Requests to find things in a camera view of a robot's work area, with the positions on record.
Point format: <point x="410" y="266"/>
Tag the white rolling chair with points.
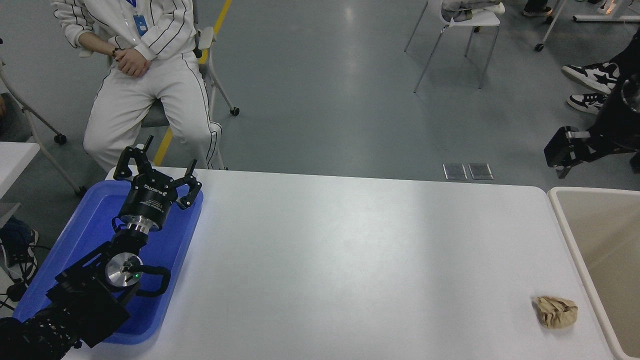
<point x="538" y="47"/>

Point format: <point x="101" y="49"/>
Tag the person on rolling chair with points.
<point x="537" y="10"/>

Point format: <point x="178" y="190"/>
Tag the white base bar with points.
<point x="605" y="18"/>

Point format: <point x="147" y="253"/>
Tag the tan paper ball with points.
<point x="556" y="312"/>

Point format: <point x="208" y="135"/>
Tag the seated person's right hand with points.
<point x="132" y="62"/>

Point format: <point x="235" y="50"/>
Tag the blue badge card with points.
<point x="140" y="25"/>

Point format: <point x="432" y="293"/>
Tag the blue plastic tray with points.
<point x="90" y="230"/>

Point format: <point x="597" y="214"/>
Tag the seated person's right forearm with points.
<point x="97" y="44"/>

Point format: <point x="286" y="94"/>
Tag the small white side table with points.
<point x="15" y="160"/>

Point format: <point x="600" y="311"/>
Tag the metal floor outlet cover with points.
<point x="455" y="172"/>
<point x="481" y="171"/>

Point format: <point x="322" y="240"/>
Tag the grey seat rolling chair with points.
<point x="155" y="116"/>

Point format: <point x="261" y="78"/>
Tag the person in black white sneakers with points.
<point x="631" y="52"/>

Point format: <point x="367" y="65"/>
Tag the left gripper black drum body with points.
<point x="149" y="200"/>

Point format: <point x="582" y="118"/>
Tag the dark sneaker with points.
<point x="22" y="250"/>

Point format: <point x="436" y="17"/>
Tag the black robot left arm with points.
<point x="90" y="305"/>

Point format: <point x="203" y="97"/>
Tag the large pale bin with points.
<point x="600" y="240"/>

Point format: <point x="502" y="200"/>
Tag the white chair with metal legs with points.
<point x="475" y="19"/>

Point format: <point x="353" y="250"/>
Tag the seated person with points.
<point x="125" y="110"/>

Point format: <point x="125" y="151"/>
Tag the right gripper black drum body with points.
<point x="612" y="132"/>

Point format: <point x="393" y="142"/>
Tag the white frame chair with castors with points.
<point x="15" y="125"/>

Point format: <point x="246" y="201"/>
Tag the black white sneaker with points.
<point x="592" y="75"/>
<point x="587" y="102"/>

